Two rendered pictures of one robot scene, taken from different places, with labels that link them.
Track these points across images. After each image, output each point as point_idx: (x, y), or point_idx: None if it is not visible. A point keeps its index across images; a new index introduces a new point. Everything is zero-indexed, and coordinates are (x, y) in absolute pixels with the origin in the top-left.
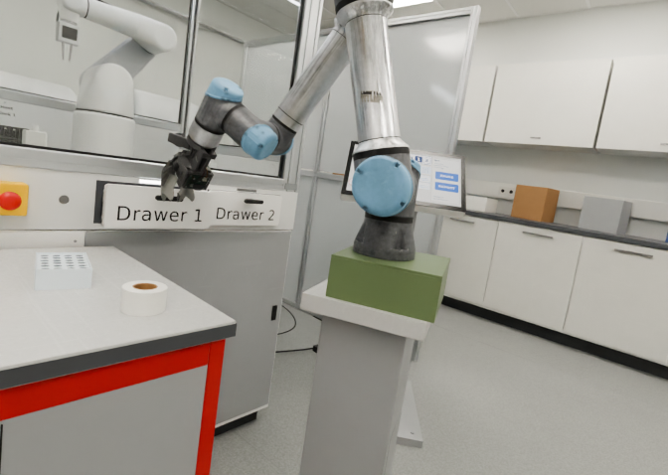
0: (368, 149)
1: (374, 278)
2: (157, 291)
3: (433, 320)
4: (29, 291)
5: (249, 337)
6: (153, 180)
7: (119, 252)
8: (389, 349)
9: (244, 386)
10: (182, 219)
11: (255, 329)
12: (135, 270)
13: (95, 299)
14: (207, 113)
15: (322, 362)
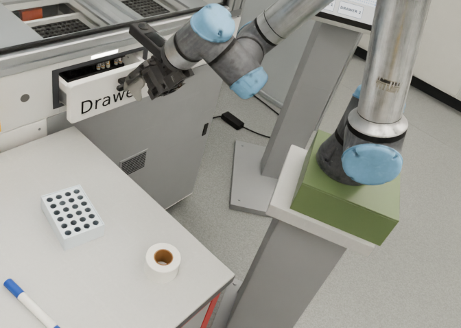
0: (370, 135)
1: (337, 208)
2: (177, 266)
3: (380, 244)
4: (61, 253)
5: (182, 153)
6: (103, 52)
7: (88, 143)
8: (335, 246)
9: (175, 186)
10: None
11: (188, 145)
12: (121, 186)
13: (118, 257)
14: (193, 49)
15: (275, 241)
